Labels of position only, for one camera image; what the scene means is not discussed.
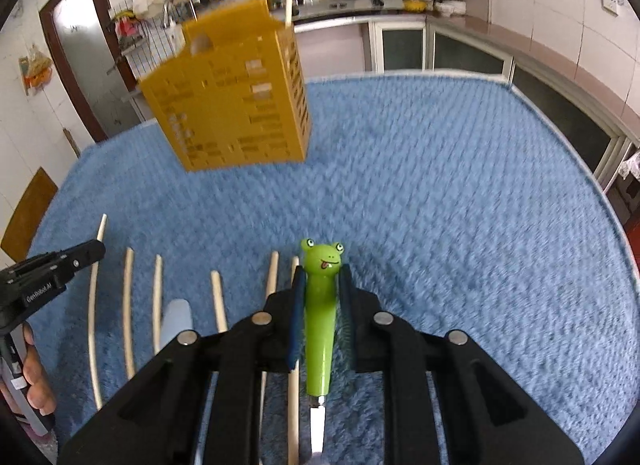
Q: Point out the person's left hand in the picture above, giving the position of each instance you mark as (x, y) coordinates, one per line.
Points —
(40, 385)

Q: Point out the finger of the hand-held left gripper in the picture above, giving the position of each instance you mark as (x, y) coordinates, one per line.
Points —
(82, 255)

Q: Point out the yellow bowl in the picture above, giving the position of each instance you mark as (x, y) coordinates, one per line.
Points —
(415, 5)

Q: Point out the brown wooden board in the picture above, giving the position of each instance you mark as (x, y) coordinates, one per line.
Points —
(27, 215)

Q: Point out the bunch of cream chopsticks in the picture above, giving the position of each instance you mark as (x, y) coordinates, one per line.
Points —
(218, 300)

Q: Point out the white wall socket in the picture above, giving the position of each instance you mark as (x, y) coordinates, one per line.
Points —
(611, 2)

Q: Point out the brown framed glass door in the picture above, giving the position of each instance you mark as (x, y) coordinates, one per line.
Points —
(85, 55)

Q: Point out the clear plastic wrapped bundle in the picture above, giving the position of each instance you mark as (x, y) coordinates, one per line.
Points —
(632, 165)

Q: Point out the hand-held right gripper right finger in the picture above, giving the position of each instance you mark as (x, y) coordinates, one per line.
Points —
(346, 315)

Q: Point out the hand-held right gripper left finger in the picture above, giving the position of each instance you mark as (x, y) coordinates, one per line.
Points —
(296, 325)

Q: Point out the yellow perforated utensil holder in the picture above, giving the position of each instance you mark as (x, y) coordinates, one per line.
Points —
(225, 110)

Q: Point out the orange hanging bag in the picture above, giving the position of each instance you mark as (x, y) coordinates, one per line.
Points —
(35, 70)

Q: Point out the blue plush blanket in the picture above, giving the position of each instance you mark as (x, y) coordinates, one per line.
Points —
(425, 195)

